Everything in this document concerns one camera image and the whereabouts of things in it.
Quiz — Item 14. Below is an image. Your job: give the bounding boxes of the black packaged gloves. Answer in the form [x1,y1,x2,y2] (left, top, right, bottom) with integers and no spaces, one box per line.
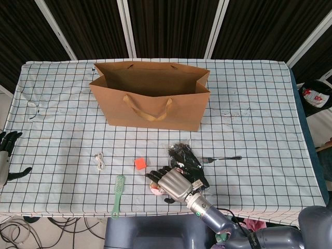
[168,140,210,194]

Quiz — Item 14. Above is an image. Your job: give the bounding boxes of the blue table side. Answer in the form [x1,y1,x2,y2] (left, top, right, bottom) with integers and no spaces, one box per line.
[289,67,330,205]

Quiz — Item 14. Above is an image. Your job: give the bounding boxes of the pink frosted donut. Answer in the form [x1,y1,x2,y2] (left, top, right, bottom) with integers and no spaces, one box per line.
[149,180,167,196]

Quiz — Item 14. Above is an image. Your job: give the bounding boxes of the white checkered tablecloth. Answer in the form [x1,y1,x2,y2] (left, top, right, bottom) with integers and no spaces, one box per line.
[0,58,327,226]

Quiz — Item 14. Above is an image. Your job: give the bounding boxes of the grey-blue robot torso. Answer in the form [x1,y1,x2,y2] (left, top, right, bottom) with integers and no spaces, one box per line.
[103,216,228,249]

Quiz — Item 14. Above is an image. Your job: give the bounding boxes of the black floor cable bundle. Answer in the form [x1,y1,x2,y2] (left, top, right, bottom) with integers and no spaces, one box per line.
[0,216,107,249]

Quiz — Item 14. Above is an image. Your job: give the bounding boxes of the white USB cable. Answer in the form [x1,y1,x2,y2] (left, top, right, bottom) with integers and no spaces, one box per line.
[94,152,106,172]

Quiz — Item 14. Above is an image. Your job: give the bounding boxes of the person in dark clothes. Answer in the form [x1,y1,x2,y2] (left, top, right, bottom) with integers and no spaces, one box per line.
[315,137,332,187]

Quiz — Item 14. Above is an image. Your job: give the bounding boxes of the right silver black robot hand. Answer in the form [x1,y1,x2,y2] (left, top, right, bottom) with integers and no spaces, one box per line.
[145,165,195,205]

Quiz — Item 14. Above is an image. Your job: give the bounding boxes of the metal fork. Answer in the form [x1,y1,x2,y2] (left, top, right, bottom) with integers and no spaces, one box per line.
[200,156,243,164]

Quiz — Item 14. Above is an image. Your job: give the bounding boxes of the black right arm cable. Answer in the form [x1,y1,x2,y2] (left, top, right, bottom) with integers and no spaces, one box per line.
[216,207,250,231]

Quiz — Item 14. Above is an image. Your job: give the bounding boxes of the colourful clothes pile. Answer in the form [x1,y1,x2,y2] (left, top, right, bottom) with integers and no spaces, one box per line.
[214,217,268,246]

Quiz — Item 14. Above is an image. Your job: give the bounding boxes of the brown paper shopping bag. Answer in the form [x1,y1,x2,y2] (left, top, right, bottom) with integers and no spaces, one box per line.
[89,62,211,133]

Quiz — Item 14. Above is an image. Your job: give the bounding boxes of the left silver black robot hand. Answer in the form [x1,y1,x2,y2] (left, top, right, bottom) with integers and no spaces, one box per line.
[0,131,33,190]

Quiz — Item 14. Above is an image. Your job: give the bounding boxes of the orange cube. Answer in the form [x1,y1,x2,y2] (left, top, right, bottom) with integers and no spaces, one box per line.
[134,157,147,171]

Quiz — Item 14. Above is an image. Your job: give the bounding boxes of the green scrubbing brush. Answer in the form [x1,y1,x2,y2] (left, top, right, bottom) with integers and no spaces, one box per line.
[111,175,126,219]

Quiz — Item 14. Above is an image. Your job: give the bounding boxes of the white partition frame post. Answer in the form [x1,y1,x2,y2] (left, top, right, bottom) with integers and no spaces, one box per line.
[286,10,332,68]
[35,0,77,61]
[116,0,137,59]
[204,0,230,60]

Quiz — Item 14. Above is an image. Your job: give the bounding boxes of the black bag with red print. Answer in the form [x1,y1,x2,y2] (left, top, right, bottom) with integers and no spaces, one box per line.
[297,79,332,117]

